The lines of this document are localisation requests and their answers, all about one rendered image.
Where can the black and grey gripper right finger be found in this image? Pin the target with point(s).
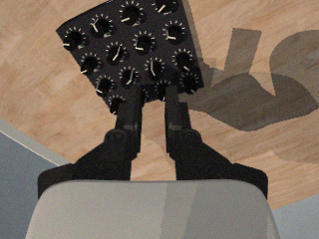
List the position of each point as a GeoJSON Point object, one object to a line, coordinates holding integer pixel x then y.
{"type": "Point", "coordinates": [197, 160]}

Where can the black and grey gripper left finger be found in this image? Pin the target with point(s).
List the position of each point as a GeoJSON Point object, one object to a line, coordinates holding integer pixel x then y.
{"type": "Point", "coordinates": [108, 159]}

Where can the black knob box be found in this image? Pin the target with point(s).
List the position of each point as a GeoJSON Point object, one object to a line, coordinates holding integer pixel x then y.
{"type": "Point", "coordinates": [126, 49]}

